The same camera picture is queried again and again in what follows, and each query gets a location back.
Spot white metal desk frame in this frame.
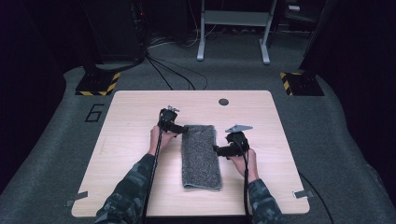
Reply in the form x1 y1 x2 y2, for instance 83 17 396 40
196 0 278 66

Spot black floor cable bundle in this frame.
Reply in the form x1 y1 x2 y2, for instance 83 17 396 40
145 51 209 91

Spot black stand base hazard stripes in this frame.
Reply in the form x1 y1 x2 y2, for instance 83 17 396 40
278 71 325 97
75 71 121 97

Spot thin black floor cable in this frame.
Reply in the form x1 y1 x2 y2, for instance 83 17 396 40
298 170 336 224

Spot dark equipment cabinet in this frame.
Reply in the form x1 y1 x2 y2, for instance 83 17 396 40
78 0 148 64

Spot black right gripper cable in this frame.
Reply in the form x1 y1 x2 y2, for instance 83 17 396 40
233 138 252 224

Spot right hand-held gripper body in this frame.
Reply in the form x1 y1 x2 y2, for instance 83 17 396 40
224 123 254 158

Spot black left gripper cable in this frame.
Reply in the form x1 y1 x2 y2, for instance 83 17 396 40
141 109 165 224

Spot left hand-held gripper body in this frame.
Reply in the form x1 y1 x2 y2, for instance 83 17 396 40
158 105 181 133

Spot person's right hand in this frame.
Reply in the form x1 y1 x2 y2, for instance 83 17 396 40
228 147 260 184

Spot black stand column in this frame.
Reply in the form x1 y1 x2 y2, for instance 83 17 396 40
298 0 342 73

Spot person's left hand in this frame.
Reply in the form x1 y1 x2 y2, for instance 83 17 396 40
148 124 180 156

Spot grey towel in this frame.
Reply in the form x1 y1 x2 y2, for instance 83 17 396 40
180 124 224 192

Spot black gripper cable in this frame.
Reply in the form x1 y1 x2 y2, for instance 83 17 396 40
141 109 165 224
233 138 252 224

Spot grey tape strip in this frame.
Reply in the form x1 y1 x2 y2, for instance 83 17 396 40
65 190 90 207
292 189 315 200

